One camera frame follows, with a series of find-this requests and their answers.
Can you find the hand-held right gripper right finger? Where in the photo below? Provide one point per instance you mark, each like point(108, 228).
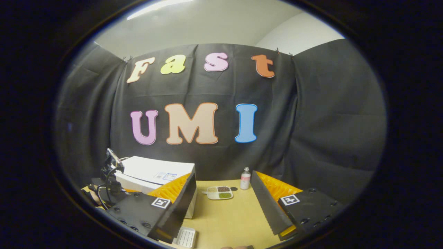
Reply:
point(266, 207)

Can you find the black backdrop cloth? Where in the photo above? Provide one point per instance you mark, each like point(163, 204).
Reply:
point(311, 121)

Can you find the white microwave oven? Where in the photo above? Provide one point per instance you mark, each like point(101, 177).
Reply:
point(152, 169)

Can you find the white rectangular container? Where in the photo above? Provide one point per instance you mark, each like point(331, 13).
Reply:
point(187, 238)

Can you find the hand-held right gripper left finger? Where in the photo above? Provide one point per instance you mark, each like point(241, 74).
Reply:
point(181, 207)

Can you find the small clear bottle pink label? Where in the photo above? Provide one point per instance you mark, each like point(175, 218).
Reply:
point(245, 181)

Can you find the white divided dish with grains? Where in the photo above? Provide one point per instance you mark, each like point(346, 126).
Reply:
point(219, 193)

